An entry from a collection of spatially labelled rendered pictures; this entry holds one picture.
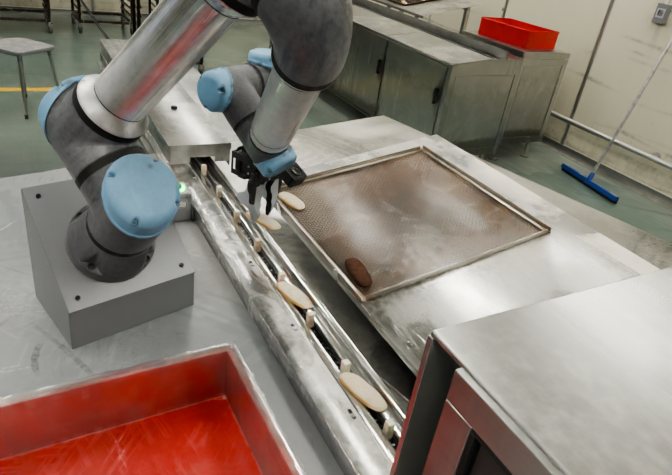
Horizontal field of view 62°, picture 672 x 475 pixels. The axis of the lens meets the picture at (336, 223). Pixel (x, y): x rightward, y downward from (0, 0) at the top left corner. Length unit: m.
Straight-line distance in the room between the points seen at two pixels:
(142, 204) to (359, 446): 0.48
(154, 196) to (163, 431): 0.35
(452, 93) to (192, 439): 3.27
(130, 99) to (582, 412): 0.71
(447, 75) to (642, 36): 1.70
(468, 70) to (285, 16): 3.28
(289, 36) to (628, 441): 0.53
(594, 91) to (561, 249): 3.90
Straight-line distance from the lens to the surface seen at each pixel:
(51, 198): 1.11
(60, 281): 1.05
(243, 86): 1.06
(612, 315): 0.47
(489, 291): 1.17
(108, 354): 1.07
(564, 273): 1.26
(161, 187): 0.90
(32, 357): 1.10
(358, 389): 0.97
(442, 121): 3.93
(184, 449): 0.92
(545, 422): 0.36
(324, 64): 0.72
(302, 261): 1.32
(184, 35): 0.79
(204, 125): 1.80
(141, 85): 0.85
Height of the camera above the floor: 1.53
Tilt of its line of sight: 28 degrees down
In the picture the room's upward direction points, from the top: 9 degrees clockwise
